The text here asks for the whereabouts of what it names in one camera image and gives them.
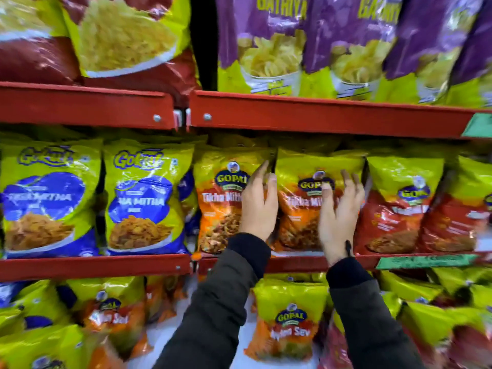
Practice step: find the orange green snack packet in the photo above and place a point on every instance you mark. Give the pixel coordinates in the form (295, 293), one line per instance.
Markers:
(111, 311)
(301, 211)
(165, 295)
(219, 203)
(50, 349)
(288, 318)

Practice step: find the person's left thumb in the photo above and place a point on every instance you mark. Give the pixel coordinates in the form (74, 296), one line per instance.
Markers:
(272, 186)

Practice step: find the red green snack packet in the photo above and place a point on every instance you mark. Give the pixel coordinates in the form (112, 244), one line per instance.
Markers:
(465, 280)
(449, 334)
(396, 211)
(411, 288)
(457, 215)
(336, 345)

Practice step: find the blue green snack packet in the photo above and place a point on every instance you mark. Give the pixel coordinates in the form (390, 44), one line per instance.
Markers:
(46, 195)
(144, 195)
(189, 203)
(30, 307)

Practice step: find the person's right middle finger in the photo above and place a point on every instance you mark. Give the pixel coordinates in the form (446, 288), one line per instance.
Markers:
(357, 190)

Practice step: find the person's right hand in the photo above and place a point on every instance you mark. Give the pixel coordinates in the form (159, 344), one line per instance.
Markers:
(338, 226)

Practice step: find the red yellow snack packet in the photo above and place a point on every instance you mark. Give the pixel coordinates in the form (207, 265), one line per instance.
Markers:
(127, 38)
(30, 46)

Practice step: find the person's right forearm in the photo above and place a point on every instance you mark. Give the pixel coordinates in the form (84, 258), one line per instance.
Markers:
(369, 322)

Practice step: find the person's left hand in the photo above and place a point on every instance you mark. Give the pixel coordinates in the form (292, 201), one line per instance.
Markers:
(257, 211)

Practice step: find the purple green snack packet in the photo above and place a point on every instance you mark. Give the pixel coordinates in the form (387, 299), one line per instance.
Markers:
(349, 49)
(426, 46)
(472, 72)
(261, 46)

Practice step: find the long green shelf price label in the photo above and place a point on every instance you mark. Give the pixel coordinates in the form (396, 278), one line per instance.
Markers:
(426, 262)

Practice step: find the red metal shelf rail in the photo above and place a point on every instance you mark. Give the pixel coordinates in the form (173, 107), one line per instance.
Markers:
(77, 105)
(299, 264)
(92, 267)
(326, 117)

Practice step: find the person's right thumb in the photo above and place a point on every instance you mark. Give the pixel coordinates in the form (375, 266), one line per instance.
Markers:
(326, 197)

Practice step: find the person's left forearm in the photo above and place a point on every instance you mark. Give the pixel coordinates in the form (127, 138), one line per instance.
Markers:
(215, 307)

